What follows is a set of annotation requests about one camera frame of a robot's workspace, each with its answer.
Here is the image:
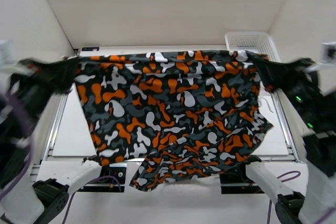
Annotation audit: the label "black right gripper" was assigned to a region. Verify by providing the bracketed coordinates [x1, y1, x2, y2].
[253, 56, 326, 128]

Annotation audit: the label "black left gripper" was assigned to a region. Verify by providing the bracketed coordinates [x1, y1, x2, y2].
[12, 55, 80, 136]

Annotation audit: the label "camouflage orange black shorts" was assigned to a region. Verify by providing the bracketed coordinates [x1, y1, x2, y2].
[75, 50, 272, 191]

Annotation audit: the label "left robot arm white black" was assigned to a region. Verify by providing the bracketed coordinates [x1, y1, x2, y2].
[1, 57, 110, 223]

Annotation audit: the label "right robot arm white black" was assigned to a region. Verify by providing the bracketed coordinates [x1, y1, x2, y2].
[236, 52, 335, 223]

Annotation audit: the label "white perforated plastic basket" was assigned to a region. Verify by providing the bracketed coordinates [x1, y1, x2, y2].
[225, 31, 281, 62]

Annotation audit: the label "blue label sticker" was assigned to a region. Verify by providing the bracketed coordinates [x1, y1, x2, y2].
[81, 47, 100, 51]

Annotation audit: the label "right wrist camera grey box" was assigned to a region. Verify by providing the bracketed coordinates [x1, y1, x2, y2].
[321, 41, 336, 63]

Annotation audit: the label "aluminium frame rail front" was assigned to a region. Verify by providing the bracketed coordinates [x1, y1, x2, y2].
[47, 155, 96, 162]

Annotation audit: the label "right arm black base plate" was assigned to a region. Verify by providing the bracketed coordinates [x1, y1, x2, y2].
[219, 167, 264, 195]

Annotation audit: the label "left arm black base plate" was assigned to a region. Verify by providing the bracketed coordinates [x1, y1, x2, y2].
[79, 163, 127, 193]

